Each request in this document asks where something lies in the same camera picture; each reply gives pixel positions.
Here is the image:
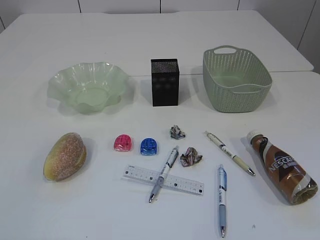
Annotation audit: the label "blue pencil sharpener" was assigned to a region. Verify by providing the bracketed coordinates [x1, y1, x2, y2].
[140, 137, 158, 156]

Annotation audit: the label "cream ballpoint pen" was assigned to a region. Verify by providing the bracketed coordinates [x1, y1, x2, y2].
[204, 131, 256, 177]

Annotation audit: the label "clear plastic ruler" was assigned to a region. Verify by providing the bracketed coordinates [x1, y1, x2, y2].
[122, 165, 205, 196]

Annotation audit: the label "blue white gel pen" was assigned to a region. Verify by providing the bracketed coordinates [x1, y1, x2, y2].
[218, 164, 227, 238]

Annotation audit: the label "small paper ball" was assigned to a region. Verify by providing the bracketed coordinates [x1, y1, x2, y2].
[169, 125, 186, 140]

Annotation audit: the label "pink pencil sharpener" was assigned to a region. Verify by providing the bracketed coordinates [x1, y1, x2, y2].
[113, 134, 132, 152]

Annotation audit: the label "green plastic woven basket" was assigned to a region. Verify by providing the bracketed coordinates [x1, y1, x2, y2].
[202, 45, 273, 113]

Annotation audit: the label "sugared bread loaf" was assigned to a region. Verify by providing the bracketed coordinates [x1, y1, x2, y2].
[43, 132, 87, 181]

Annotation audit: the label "green wavy glass plate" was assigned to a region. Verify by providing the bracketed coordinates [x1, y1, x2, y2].
[47, 62, 129, 114]

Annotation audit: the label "black mesh pen holder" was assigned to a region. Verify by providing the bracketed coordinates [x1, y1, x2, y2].
[150, 58, 180, 107]

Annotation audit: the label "brown Nescafe coffee bottle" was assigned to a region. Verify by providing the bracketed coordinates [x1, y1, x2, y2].
[247, 130, 318, 205]

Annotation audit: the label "large paper ball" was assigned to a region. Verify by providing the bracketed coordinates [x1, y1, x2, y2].
[180, 147, 203, 167]

